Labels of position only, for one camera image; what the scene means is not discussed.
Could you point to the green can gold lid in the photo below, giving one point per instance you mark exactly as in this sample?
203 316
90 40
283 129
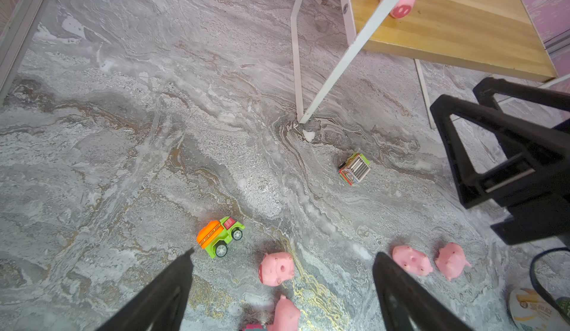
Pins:
530 312

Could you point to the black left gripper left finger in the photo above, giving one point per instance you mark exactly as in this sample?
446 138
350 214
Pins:
161 305

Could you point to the orange green toy truck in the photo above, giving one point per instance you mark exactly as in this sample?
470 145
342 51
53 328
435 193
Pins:
215 237

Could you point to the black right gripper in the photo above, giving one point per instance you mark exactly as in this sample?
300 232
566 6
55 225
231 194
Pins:
522 166

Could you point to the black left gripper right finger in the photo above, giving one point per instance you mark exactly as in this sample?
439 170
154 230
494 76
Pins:
405 304

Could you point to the wooden two-tier shelf white frame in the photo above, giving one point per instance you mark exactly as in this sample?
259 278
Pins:
495 36

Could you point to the pink blue toy truck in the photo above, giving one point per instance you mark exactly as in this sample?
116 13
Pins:
254 327

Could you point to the green truck with grille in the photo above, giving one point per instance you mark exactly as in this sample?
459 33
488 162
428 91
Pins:
354 169

